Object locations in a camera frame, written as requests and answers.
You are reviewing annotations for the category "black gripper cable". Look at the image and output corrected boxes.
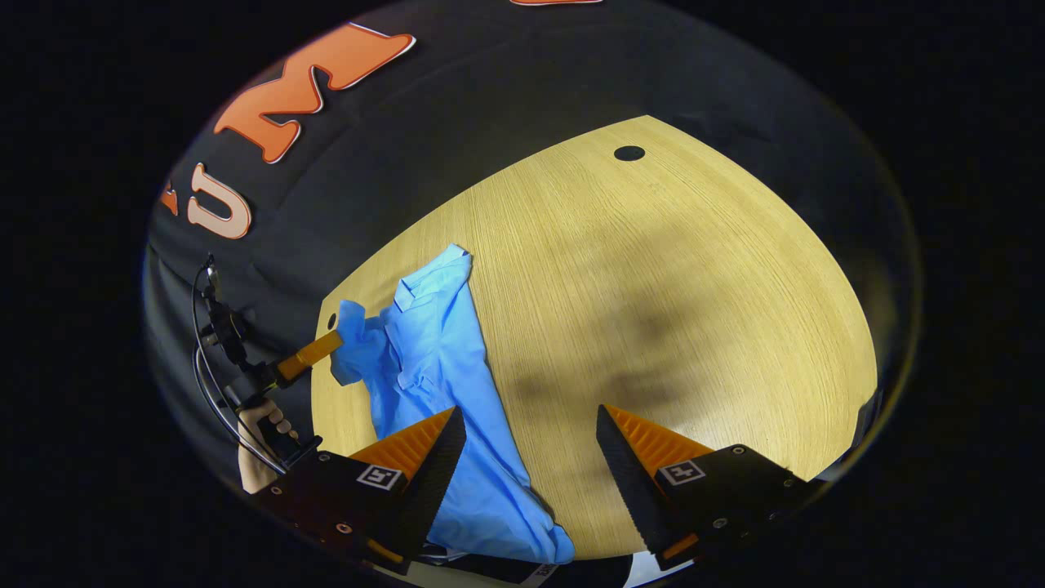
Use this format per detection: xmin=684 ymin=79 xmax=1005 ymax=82
xmin=191 ymin=260 xmax=288 ymax=476

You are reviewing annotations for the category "light blue T-shirt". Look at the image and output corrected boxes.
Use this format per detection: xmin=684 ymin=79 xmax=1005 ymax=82
xmin=328 ymin=243 xmax=577 ymax=567

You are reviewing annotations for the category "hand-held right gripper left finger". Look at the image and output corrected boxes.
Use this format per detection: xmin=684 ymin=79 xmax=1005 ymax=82
xmin=251 ymin=406 xmax=469 ymax=577

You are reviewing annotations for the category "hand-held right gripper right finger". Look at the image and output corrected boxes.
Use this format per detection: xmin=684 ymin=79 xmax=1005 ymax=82
xmin=594 ymin=403 xmax=827 ymax=573

